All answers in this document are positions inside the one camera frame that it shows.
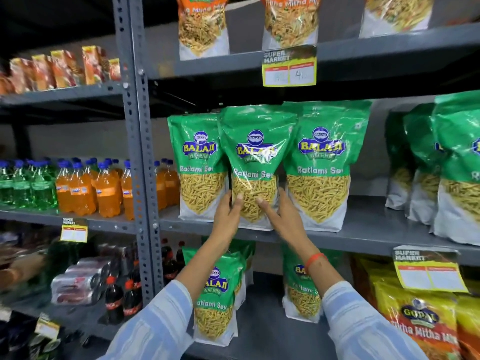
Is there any cola bottle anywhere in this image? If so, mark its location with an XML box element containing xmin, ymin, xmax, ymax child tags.
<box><xmin>104</xmin><ymin>276</ymin><xmax>125</xmax><ymax>325</ymax></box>
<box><xmin>123</xmin><ymin>279</ymin><xmax>143</xmax><ymax>320</ymax></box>
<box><xmin>161</xmin><ymin>250</ymin><xmax>179</xmax><ymax>286</ymax></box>
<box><xmin>175</xmin><ymin>241</ymin><xmax>187</xmax><ymax>272</ymax></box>

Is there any person's right hand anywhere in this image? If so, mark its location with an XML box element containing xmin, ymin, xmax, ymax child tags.
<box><xmin>257</xmin><ymin>187</ymin><xmax>316</xmax><ymax>260</ymax></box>

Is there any orange snack packet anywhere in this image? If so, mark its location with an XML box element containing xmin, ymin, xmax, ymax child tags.
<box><xmin>176</xmin><ymin>0</ymin><xmax>232</xmax><ymax>61</ymax></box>
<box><xmin>358</xmin><ymin>0</ymin><xmax>435</xmax><ymax>39</ymax></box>
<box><xmin>259</xmin><ymin>0</ymin><xmax>322</xmax><ymax>51</ymax></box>

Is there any person's left forearm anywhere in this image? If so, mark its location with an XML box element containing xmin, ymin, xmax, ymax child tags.
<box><xmin>98</xmin><ymin>236</ymin><xmax>230</xmax><ymax>360</ymax></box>

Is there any orange wristband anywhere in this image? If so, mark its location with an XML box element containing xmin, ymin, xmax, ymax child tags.
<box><xmin>304</xmin><ymin>252</ymin><xmax>328</xmax><ymax>271</ymax></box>

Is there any grey metal shelving rack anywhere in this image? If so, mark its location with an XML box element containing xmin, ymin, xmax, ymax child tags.
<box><xmin>0</xmin><ymin>0</ymin><xmax>166</xmax><ymax>342</ymax></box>
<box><xmin>127</xmin><ymin>0</ymin><xmax>480</xmax><ymax>360</ymax></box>

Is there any group of dark bottles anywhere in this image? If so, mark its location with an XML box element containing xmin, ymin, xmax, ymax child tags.
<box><xmin>0</xmin><ymin>310</ymin><xmax>66</xmax><ymax>360</ymax></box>

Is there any yellow snack packet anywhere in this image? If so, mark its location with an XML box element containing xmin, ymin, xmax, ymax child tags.
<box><xmin>374</xmin><ymin>280</ymin><xmax>463</xmax><ymax>360</ymax></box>
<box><xmin>454</xmin><ymin>290</ymin><xmax>480</xmax><ymax>360</ymax></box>
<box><xmin>350</xmin><ymin>254</ymin><xmax>398</xmax><ymax>310</ymax></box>

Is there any row of green soda bottles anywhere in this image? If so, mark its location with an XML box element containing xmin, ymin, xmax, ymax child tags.
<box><xmin>0</xmin><ymin>158</ymin><xmax>59</xmax><ymax>211</ymax></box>

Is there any person's left hand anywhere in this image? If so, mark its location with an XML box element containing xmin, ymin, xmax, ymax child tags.
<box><xmin>208</xmin><ymin>190</ymin><xmax>245</xmax><ymax>252</ymax></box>

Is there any row of orange soda bottles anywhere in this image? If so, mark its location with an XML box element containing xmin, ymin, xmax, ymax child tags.
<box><xmin>55</xmin><ymin>157</ymin><xmax>181</xmax><ymax>222</ymax></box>

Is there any row of orange boxes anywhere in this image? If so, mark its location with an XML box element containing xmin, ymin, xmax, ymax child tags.
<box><xmin>0</xmin><ymin>45</ymin><xmax>123</xmax><ymax>96</ymax></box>

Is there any shrink-wrapped pack of cans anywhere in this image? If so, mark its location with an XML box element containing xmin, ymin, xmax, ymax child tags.
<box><xmin>50</xmin><ymin>256</ymin><xmax>115</xmax><ymax>306</ymax></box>

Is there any yellow shelf price tag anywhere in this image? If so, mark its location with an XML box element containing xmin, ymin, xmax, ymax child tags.
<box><xmin>262</xmin><ymin>45</ymin><xmax>318</xmax><ymax>88</ymax></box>
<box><xmin>59</xmin><ymin>217</ymin><xmax>89</xmax><ymax>243</ymax></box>
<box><xmin>392</xmin><ymin>245</ymin><xmax>469</xmax><ymax>294</ymax></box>
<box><xmin>34</xmin><ymin>313</ymin><xmax>61</xmax><ymax>340</ymax></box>

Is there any green snack packet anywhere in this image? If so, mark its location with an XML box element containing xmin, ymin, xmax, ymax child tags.
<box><xmin>282</xmin><ymin>100</ymin><xmax>373</xmax><ymax>233</ymax></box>
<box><xmin>202</xmin><ymin>236</ymin><xmax>257</xmax><ymax>311</ymax></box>
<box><xmin>167</xmin><ymin>112</ymin><xmax>230</xmax><ymax>222</ymax></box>
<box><xmin>219</xmin><ymin>104</ymin><xmax>299</xmax><ymax>232</ymax></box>
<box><xmin>281</xmin><ymin>243</ymin><xmax>344</xmax><ymax>324</ymax></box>
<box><xmin>182</xmin><ymin>246</ymin><xmax>247</xmax><ymax>348</ymax></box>
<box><xmin>403</xmin><ymin>103</ymin><xmax>444</xmax><ymax>226</ymax></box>
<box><xmin>430</xmin><ymin>90</ymin><xmax>480</xmax><ymax>246</ymax></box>
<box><xmin>384</xmin><ymin>110</ymin><xmax>414</xmax><ymax>211</ymax></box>

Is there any person's right forearm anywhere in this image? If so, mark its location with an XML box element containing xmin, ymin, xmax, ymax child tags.
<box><xmin>298</xmin><ymin>244</ymin><xmax>429</xmax><ymax>360</ymax></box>

